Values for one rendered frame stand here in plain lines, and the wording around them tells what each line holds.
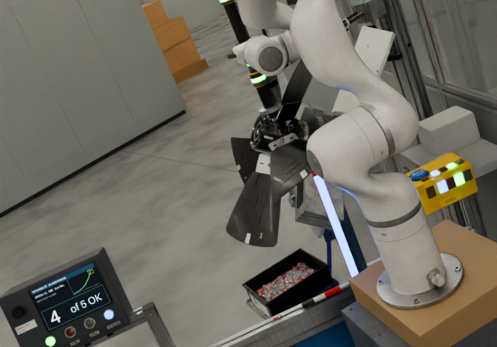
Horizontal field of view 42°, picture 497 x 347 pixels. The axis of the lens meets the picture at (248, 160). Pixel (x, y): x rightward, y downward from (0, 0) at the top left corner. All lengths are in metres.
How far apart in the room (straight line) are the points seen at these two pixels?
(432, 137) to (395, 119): 1.02
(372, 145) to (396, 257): 0.26
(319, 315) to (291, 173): 0.39
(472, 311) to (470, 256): 0.16
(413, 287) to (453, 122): 1.00
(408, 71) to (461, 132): 0.33
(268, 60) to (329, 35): 0.39
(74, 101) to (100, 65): 0.51
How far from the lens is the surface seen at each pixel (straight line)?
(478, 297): 1.40
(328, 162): 1.24
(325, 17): 1.23
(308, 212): 1.94
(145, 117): 7.76
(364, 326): 1.52
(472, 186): 1.78
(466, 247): 1.55
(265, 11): 1.50
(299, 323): 1.79
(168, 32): 10.12
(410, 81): 2.50
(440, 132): 2.30
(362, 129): 1.25
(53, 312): 1.65
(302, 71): 1.97
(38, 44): 7.35
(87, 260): 1.61
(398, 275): 1.42
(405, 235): 1.35
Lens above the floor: 1.83
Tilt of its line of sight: 19 degrees down
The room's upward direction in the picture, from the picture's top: 23 degrees counter-clockwise
